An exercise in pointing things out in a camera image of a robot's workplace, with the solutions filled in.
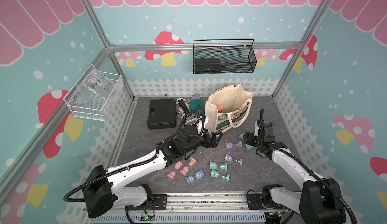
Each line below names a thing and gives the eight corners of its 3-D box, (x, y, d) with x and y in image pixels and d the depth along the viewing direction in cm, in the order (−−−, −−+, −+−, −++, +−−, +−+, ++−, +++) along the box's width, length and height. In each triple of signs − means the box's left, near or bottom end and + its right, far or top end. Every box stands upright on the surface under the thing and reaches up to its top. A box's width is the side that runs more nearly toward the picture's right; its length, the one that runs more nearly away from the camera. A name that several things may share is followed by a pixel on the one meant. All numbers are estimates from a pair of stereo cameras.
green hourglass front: (209, 176, 84) (209, 174, 81) (210, 170, 86) (211, 168, 83) (228, 182, 82) (229, 180, 79) (229, 175, 84) (230, 174, 81)
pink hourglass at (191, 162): (179, 171, 85) (179, 170, 83) (192, 158, 90) (192, 156, 88) (184, 176, 83) (183, 174, 81) (196, 161, 88) (196, 160, 86)
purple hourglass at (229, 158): (223, 161, 89) (224, 158, 86) (224, 155, 91) (225, 153, 89) (241, 166, 87) (242, 164, 84) (242, 161, 89) (243, 158, 86)
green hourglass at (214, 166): (209, 169, 86) (209, 167, 84) (209, 163, 89) (209, 161, 86) (226, 171, 86) (227, 169, 83) (226, 164, 88) (227, 162, 85)
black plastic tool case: (146, 129, 104) (143, 124, 99) (153, 102, 120) (151, 96, 115) (175, 129, 104) (174, 124, 99) (178, 102, 120) (177, 96, 115)
